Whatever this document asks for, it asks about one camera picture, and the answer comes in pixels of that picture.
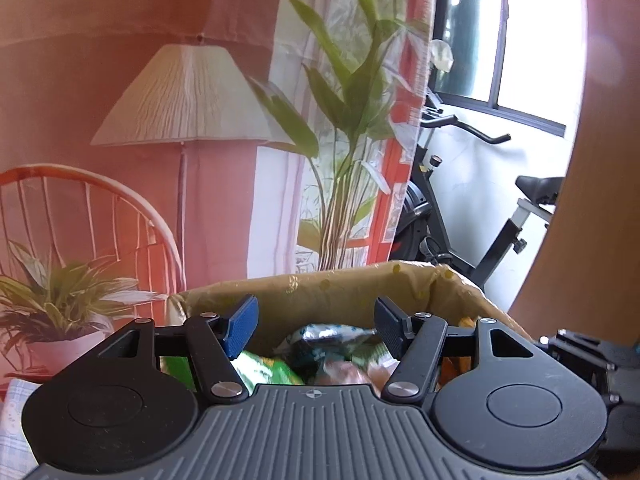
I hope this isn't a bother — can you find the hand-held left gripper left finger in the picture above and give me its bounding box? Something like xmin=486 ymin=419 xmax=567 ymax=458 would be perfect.
xmin=101 ymin=293 xmax=260 ymax=404

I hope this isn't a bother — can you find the dark framed window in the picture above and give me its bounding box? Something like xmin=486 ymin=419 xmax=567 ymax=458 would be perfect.
xmin=432 ymin=0 xmax=582 ymax=137

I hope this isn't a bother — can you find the cardboard box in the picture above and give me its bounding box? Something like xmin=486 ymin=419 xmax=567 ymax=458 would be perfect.
xmin=167 ymin=259 xmax=534 ymax=397

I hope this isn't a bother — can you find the blue silver snack packet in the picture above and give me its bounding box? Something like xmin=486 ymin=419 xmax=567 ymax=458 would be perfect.
xmin=276 ymin=323 xmax=382 ymax=362

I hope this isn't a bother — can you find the printed room backdrop cloth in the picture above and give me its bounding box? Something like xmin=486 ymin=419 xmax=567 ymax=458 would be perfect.
xmin=0 ymin=0 xmax=437 ymax=377

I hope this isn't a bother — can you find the green snack packet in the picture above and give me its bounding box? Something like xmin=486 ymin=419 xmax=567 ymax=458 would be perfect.
xmin=234 ymin=351 xmax=302 ymax=397

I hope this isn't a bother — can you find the black exercise bike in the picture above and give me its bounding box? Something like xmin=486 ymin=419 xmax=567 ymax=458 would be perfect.
xmin=392 ymin=104 xmax=569 ymax=294

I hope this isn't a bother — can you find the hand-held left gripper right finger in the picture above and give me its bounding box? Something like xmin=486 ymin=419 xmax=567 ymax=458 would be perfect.
xmin=373 ymin=295 xmax=541 ymax=402

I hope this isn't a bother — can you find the pale round object on stick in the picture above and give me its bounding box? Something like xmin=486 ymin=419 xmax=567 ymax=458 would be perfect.
xmin=429 ymin=39 xmax=454 ymax=74

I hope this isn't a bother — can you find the curved wooden frame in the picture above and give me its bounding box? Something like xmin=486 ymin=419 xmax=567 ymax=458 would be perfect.
xmin=509 ymin=0 xmax=640 ymax=347

